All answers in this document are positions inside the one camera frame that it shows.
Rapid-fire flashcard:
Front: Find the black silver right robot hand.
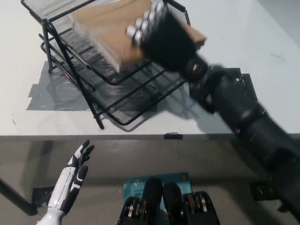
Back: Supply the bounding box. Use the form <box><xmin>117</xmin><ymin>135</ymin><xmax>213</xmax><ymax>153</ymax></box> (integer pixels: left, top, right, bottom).
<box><xmin>126</xmin><ymin>2</ymin><xmax>210</xmax><ymax>83</ymax></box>

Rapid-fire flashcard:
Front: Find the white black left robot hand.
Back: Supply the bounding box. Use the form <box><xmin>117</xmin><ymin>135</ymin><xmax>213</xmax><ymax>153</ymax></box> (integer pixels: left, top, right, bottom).
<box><xmin>48</xmin><ymin>140</ymin><xmax>95</xmax><ymax>213</ymax></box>

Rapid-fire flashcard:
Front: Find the black mesh two-tier file tray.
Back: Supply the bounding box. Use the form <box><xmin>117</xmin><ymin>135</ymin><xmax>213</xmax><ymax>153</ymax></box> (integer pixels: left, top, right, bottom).
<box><xmin>20</xmin><ymin>0</ymin><xmax>191</xmax><ymax>131</ymax></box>

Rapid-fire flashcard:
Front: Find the robot left black body block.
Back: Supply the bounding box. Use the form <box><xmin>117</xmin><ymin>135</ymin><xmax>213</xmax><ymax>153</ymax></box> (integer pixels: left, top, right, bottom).
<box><xmin>118</xmin><ymin>177</ymin><xmax>165</xmax><ymax>225</ymax></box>

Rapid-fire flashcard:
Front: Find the black table leg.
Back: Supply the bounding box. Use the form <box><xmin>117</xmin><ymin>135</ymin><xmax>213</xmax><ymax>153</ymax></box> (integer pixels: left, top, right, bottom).
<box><xmin>0</xmin><ymin>177</ymin><xmax>38</xmax><ymax>215</ymax></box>

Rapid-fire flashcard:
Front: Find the grey tape patch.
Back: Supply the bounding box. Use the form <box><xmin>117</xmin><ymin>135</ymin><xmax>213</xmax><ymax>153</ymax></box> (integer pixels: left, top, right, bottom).
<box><xmin>25</xmin><ymin>60</ymin><xmax>158</xmax><ymax>112</ymax></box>

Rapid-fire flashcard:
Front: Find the black tape patch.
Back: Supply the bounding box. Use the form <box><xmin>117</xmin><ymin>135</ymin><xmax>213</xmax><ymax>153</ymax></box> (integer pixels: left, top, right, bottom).
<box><xmin>224</xmin><ymin>67</ymin><xmax>257</xmax><ymax>104</ymax></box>

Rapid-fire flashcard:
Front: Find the small black tape strip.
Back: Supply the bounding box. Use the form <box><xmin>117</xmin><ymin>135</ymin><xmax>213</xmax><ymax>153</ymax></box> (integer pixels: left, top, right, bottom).
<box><xmin>164</xmin><ymin>132</ymin><xmax>184</xmax><ymax>140</ymax></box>

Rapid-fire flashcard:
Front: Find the teal cardboard box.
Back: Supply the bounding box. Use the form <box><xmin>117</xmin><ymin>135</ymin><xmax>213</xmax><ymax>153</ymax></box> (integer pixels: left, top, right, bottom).
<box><xmin>123</xmin><ymin>172</ymin><xmax>193</xmax><ymax>211</ymax></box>

